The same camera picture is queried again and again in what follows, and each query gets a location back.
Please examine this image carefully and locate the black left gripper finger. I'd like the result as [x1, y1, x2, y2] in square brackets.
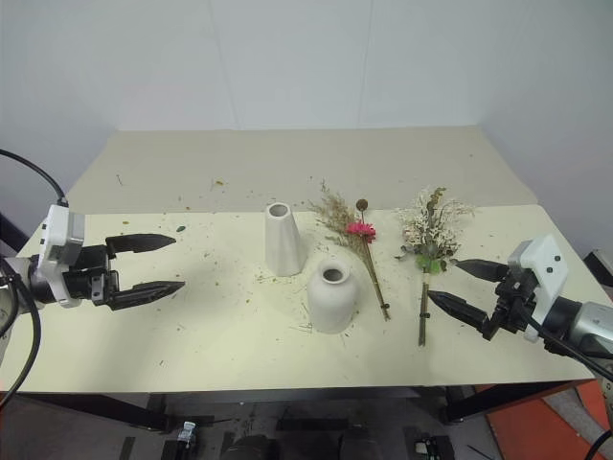
[104, 233, 177, 256]
[106, 280, 187, 312]

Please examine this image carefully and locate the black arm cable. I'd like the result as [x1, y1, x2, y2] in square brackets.
[519, 306, 613, 384]
[0, 149, 69, 404]

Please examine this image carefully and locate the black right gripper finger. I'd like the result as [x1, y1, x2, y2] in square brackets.
[452, 259, 510, 285]
[426, 289, 495, 333]

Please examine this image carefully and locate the pink flower dried bouquet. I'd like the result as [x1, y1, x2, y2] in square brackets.
[307, 178, 393, 323]

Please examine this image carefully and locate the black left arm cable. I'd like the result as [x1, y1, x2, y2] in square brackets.
[0, 149, 69, 404]

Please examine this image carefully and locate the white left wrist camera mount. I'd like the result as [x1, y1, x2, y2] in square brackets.
[35, 204, 87, 309]

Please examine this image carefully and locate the black table frame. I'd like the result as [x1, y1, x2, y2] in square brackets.
[9, 377, 598, 435]

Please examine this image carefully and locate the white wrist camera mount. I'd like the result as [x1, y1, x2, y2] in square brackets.
[35, 204, 87, 309]
[506, 233, 569, 344]

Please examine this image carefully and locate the black box at wall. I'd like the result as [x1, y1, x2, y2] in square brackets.
[580, 247, 613, 289]

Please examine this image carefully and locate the white flower dried bouquet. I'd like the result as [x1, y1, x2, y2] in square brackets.
[394, 186, 476, 348]

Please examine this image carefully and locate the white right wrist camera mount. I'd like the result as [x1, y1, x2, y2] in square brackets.
[506, 233, 569, 344]

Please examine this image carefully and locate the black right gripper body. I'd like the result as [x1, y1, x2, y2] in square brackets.
[482, 266, 538, 342]

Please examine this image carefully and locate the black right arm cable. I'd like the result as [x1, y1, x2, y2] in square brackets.
[519, 306, 613, 384]

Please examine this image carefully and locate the round white bottle vase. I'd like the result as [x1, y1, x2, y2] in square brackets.
[306, 258, 360, 335]

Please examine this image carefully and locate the orange floor mat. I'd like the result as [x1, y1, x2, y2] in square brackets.
[484, 380, 613, 460]

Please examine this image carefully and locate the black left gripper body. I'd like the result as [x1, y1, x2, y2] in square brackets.
[60, 243, 120, 308]

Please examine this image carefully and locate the tall conical white vase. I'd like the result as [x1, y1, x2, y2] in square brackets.
[263, 201, 308, 278]

